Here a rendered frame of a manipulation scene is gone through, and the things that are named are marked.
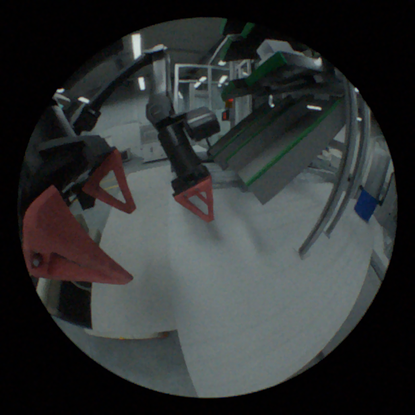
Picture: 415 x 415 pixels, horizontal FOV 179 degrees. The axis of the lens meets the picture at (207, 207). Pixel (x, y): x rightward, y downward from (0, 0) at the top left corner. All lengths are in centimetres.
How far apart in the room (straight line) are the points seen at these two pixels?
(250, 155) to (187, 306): 31
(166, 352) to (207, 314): 96
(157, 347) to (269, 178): 118
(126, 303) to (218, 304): 16
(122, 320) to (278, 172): 33
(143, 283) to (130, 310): 6
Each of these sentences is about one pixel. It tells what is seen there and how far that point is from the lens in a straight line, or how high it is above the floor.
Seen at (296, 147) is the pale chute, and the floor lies 107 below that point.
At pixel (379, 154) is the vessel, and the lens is 96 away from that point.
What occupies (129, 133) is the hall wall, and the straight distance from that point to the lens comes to 879.
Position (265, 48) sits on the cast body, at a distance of 25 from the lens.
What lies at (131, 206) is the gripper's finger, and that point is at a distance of 17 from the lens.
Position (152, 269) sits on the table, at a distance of 26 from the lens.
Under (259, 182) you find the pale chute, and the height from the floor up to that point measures 102.
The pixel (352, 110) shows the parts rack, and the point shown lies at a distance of 28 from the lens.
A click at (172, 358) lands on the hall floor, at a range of 115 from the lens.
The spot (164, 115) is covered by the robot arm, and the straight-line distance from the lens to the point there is 27.
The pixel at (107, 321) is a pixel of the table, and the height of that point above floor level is 86.
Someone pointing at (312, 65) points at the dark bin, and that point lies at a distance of 25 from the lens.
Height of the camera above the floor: 107
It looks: 35 degrees down
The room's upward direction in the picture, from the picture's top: straight up
